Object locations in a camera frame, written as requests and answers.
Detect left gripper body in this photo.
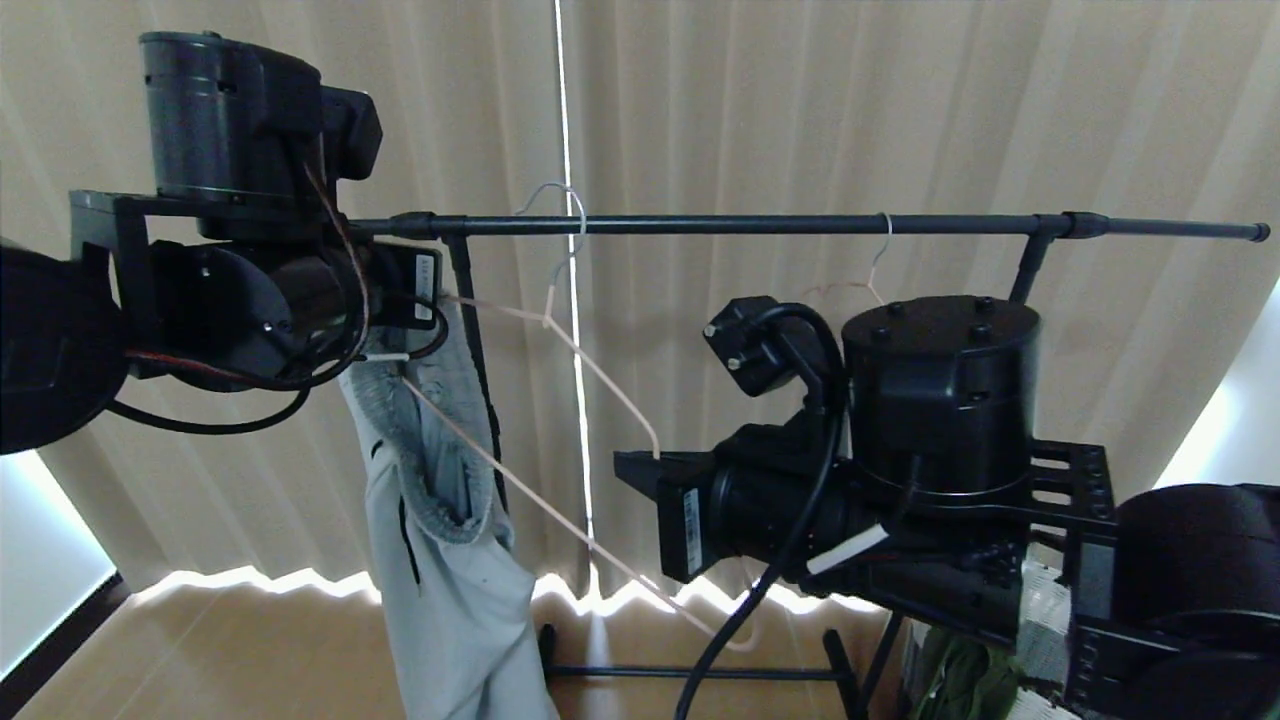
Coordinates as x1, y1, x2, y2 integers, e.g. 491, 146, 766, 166
150, 240, 447, 383

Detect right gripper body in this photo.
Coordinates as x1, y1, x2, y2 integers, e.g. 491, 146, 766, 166
613, 413, 886, 586

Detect pink clothes hanger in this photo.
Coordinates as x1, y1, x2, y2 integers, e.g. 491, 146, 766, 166
400, 183, 766, 653
800, 213, 894, 306

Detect pale grey shorts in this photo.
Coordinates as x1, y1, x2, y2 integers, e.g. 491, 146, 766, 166
338, 295, 561, 720

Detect black clothes rack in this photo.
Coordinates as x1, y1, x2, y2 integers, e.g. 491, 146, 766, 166
345, 210, 1271, 720

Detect white laundry basket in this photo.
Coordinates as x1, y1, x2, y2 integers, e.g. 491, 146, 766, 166
1005, 558, 1081, 720

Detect green garment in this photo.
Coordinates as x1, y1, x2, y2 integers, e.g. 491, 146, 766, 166
905, 625, 1021, 720

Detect beige curtain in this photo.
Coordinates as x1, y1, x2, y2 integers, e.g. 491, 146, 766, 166
0, 0, 1280, 616

